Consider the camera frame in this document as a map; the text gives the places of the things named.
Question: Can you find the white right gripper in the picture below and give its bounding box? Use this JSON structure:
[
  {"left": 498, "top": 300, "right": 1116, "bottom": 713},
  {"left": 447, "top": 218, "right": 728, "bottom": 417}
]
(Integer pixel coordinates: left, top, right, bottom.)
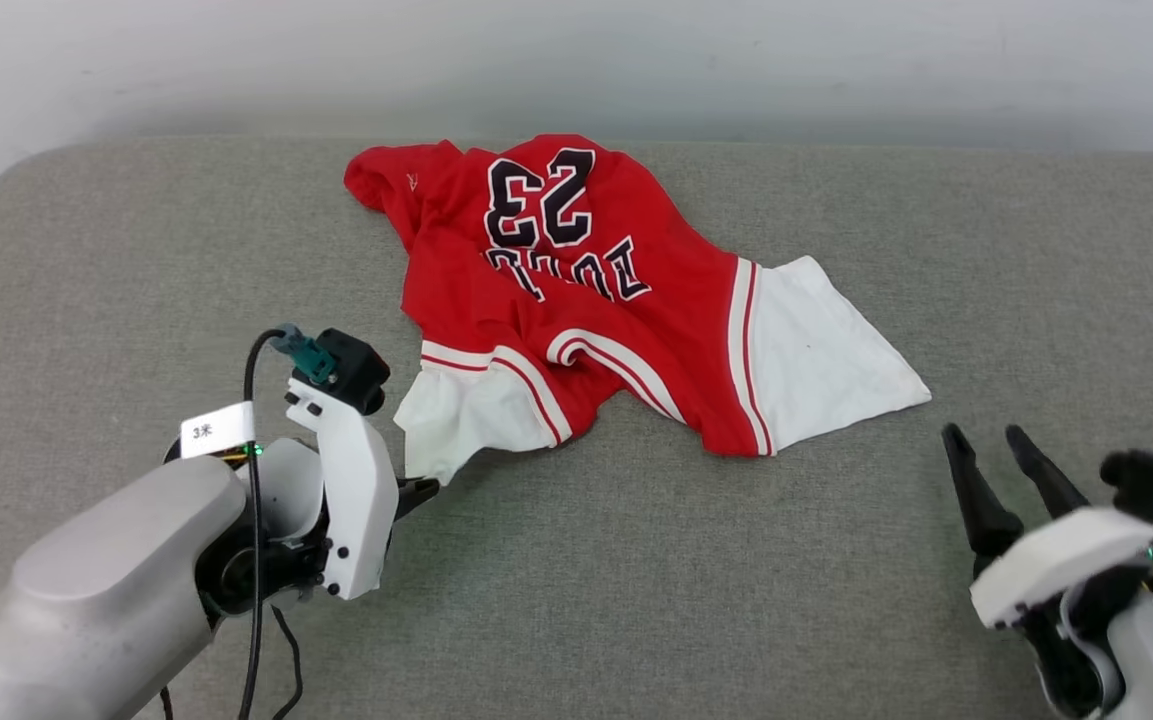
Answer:
[{"left": 940, "top": 423, "right": 1153, "bottom": 632}]

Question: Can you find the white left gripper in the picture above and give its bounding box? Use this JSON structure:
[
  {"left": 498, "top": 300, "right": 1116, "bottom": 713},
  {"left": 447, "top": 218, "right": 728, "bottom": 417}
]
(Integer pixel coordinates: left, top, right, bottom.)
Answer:
[{"left": 284, "top": 378, "right": 441, "bottom": 602}]

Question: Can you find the red and white basketball jersey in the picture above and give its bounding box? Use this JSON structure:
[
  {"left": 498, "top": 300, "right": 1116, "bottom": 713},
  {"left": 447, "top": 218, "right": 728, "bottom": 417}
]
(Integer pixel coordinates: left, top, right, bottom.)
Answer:
[{"left": 343, "top": 133, "right": 933, "bottom": 488}]

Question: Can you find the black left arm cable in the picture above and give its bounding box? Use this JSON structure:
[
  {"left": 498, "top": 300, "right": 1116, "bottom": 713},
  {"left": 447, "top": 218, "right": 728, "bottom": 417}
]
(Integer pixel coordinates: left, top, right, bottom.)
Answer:
[{"left": 158, "top": 328, "right": 307, "bottom": 720}]

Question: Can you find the teal left cable connector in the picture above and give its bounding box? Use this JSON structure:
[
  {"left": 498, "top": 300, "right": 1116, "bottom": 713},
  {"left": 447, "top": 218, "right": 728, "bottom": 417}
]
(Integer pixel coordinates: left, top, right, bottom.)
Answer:
[{"left": 270, "top": 324, "right": 339, "bottom": 388}]

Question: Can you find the white cable label tag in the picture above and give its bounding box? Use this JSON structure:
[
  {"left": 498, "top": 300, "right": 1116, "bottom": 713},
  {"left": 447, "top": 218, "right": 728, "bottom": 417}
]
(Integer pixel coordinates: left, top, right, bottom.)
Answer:
[{"left": 179, "top": 401, "right": 258, "bottom": 461}]

